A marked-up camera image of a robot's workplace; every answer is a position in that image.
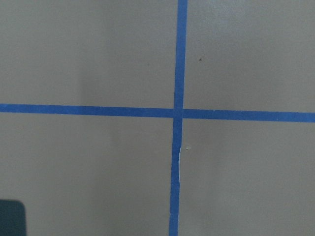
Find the black mouse pad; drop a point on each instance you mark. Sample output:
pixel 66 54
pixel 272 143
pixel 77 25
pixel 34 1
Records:
pixel 12 218

